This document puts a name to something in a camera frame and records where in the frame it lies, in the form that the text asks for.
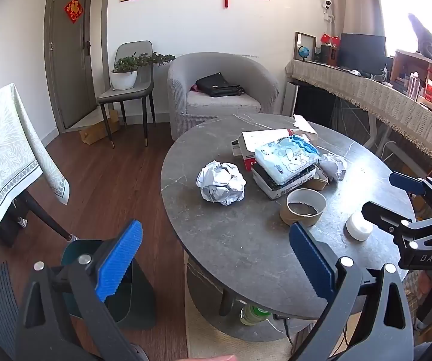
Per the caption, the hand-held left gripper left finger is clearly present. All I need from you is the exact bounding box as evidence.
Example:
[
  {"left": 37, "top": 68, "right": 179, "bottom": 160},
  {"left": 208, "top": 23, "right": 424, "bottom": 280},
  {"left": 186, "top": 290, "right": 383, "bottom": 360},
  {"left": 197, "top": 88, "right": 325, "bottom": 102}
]
[{"left": 15, "top": 220, "right": 143, "bottom": 361}]

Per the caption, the blue white tissue packet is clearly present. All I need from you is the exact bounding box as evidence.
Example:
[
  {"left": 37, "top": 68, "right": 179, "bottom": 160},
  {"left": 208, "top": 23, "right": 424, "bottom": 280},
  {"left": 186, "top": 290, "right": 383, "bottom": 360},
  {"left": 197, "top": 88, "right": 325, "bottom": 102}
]
[{"left": 254, "top": 134, "right": 321, "bottom": 185}]

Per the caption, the beige fringed desk cloth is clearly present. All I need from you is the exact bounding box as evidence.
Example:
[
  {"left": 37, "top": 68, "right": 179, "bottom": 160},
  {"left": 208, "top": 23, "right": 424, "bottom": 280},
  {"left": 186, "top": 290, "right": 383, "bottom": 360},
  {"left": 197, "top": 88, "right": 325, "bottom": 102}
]
[{"left": 284, "top": 59, "right": 432, "bottom": 181}]

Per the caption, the dark table leg with sock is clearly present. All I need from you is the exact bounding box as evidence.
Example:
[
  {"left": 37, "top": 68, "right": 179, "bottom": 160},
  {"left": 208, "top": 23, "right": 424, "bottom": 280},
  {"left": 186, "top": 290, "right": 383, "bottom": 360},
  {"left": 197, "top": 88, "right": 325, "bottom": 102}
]
[{"left": 22, "top": 192, "right": 78, "bottom": 242}]

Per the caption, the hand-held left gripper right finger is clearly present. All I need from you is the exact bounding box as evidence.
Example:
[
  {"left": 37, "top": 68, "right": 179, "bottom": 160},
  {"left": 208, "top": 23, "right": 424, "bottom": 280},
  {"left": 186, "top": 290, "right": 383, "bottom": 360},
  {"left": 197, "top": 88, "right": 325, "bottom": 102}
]
[{"left": 287, "top": 222, "right": 415, "bottom": 361}]

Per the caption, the dark teal trash bin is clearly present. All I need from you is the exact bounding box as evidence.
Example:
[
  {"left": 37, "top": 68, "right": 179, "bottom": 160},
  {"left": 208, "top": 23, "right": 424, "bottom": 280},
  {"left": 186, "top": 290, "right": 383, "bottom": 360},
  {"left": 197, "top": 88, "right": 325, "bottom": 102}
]
[{"left": 60, "top": 239, "right": 157, "bottom": 332}]

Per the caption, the pale green patterned tablecloth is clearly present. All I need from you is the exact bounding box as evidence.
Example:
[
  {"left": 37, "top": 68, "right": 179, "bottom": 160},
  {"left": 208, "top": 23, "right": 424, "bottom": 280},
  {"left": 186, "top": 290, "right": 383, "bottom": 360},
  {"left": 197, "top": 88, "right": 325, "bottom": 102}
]
[{"left": 0, "top": 83, "right": 70, "bottom": 271}]

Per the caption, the grey armchair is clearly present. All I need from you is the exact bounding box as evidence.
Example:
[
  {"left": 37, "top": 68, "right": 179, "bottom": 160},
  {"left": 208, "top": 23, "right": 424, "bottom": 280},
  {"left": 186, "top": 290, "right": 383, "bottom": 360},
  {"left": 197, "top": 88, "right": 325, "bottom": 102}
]
[{"left": 167, "top": 52, "right": 280, "bottom": 141}]

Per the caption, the white paper ball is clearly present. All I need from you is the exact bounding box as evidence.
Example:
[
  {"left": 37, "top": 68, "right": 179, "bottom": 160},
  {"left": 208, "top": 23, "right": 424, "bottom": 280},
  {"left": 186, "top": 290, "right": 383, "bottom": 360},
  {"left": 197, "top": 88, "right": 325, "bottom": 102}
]
[{"left": 196, "top": 160, "right": 247, "bottom": 206}]

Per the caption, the wooden picture frame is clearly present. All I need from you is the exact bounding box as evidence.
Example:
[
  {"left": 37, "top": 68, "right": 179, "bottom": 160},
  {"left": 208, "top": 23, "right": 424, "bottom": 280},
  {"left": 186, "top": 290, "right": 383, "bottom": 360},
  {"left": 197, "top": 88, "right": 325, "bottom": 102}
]
[{"left": 293, "top": 32, "right": 317, "bottom": 62}]

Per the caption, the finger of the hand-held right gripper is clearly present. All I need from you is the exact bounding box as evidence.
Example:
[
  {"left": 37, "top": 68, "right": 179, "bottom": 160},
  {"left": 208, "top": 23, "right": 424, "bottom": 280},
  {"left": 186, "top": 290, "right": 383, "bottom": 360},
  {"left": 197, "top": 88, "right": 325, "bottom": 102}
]
[
  {"left": 362, "top": 200, "right": 432, "bottom": 249},
  {"left": 389, "top": 172, "right": 432, "bottom": 211}
]

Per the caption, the black and white box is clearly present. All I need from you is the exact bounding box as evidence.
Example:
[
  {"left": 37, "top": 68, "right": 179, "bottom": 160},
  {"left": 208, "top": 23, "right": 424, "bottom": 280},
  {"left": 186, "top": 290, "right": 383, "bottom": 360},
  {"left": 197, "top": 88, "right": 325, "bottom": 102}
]
[{"left": 251, "top": 163, "right": 318, "bottom": 201}]

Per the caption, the black handbag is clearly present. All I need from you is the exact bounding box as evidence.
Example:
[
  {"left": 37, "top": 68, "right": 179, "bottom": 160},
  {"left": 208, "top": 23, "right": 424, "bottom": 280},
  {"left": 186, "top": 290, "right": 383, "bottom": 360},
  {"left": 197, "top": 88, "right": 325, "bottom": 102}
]
[{"left": 195, "top": 72, "right": 246, "bottom": 97}]

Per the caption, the beige rug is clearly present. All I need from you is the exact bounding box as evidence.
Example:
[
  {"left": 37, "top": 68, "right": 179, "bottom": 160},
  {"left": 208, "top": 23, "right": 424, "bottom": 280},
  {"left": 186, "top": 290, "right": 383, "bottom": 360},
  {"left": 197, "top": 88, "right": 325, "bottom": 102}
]
[{"left": 184, "top": 252, "right": 314, "bottom": 361}]

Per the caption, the flat cardboard piece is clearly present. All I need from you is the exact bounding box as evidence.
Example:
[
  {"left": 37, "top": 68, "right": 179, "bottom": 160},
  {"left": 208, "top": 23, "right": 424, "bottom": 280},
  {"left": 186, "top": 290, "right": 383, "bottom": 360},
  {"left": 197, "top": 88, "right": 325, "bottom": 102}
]
[{"left": 79, "top": 109, "right": 121, "bottom": 145}]

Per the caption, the white round container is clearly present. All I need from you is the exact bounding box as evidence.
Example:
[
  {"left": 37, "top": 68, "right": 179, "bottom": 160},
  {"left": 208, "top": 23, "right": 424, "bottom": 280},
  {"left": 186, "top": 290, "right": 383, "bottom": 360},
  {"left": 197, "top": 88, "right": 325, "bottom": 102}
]
[{"left": 345, "top": 211, "right": 373, "bottom": 240}]

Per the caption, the grey cat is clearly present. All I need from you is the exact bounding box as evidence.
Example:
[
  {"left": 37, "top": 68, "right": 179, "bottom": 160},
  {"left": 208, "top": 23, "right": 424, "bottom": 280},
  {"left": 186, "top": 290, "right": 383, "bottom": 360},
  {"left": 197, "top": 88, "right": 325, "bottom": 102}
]
[{"left": 407, "top": 12, "right": 432, "bottom": 63}]

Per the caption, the black phone cable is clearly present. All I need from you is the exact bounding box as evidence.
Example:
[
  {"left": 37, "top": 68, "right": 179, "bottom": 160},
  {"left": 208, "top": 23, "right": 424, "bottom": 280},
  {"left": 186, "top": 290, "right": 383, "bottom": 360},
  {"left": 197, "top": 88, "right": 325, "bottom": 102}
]
[{"left": 274, "top": 314, "right": 292, "bottom": 347}]

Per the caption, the wooden desk organizer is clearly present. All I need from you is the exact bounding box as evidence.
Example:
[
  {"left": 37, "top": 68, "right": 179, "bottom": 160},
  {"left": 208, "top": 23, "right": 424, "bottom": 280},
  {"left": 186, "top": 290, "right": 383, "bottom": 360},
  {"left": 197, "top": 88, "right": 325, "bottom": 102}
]
[{"left": 391, "top": 49, "right": 432, "bottom": 102}]

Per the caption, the red and white carton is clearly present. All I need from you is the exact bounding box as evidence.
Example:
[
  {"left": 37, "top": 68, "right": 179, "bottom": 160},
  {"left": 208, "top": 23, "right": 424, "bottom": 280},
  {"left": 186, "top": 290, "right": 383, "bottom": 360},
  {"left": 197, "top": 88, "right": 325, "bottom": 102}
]
[{"left": 237, "top": 115, "right": 319, "bottom": 159}]

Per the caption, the potted plant in white pot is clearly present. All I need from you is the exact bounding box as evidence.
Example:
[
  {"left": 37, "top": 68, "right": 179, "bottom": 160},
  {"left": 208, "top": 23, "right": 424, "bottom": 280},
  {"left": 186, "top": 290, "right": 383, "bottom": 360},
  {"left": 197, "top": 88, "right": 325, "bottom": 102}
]
[{"left": 110, "top": 52, "right": 176, "bottom": 91}]

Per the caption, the grey door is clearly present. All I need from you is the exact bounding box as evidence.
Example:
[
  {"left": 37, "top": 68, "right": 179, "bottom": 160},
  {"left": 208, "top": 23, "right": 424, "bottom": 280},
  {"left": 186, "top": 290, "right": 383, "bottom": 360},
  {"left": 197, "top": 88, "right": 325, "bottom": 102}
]
[{"left": 48, "top": 0, "right": 98, "bottom": 128}]

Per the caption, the red diamond door decoration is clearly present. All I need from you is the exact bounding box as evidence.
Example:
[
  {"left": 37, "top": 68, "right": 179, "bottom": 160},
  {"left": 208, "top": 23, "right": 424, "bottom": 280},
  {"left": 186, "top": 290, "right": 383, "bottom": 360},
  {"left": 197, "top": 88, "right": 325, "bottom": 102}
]
[{"left": 63, "top": 0, "right": 82, "bottom": 24}]

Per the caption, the grey dining chair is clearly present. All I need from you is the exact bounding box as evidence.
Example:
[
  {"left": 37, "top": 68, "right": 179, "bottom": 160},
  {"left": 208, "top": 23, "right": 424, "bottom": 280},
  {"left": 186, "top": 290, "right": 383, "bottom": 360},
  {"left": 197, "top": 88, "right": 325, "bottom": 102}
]
[{"left": 96, "top": 40, "right": 156, "bottom": 149}]

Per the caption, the grey striped floor mat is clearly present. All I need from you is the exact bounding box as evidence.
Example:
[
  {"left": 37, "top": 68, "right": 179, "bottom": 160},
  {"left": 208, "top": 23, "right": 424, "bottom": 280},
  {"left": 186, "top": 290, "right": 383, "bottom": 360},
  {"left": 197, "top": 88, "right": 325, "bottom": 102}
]
[{"left": 0, "top": 261, "right": 21, "bottom": 361}]

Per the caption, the dark wooden box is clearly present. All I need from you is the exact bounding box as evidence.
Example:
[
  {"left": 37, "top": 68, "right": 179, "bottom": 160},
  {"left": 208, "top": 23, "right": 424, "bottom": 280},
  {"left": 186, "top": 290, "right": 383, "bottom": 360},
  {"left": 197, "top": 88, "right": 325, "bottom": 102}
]
[{"left": 320, "top": 44, "right": 339, "bottom": 64}]

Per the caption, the round grey marble table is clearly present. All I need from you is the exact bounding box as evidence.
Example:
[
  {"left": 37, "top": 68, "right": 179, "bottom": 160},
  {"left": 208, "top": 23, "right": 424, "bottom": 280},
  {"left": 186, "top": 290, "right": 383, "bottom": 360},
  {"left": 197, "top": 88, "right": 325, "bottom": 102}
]
[{"left": 160, "top": 113, "right": 417, "bottom": 343}]

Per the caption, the beige curtain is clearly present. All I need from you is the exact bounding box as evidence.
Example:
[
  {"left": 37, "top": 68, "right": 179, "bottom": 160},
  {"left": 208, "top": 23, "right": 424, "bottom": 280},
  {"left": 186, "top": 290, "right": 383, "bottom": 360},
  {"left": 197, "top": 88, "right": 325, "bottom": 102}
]
[{"left": 330, "top": 0, "right": 387, "bottom": 36}]

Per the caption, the black monitor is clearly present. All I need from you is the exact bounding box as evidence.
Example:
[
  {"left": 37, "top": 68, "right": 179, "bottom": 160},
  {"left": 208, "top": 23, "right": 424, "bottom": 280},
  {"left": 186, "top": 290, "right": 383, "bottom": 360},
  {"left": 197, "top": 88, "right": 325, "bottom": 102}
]
[{"left": 338, "top": 33, "right": 387, "bottom": 72}]

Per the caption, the plastic wrap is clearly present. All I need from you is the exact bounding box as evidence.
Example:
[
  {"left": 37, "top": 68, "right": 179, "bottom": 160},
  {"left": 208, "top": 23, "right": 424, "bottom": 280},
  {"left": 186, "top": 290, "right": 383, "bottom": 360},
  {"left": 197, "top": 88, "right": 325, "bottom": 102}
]
[{"left": 319, "top": 153, "right": 349, "bottom": 183}]

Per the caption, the green bottle under table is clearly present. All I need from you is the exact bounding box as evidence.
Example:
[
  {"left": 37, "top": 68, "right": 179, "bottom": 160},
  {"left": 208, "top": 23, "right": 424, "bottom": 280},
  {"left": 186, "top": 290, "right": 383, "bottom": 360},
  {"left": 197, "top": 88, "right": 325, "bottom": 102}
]
[{"left": 239, "top": 303, "right": 273, "bottom": 326}]

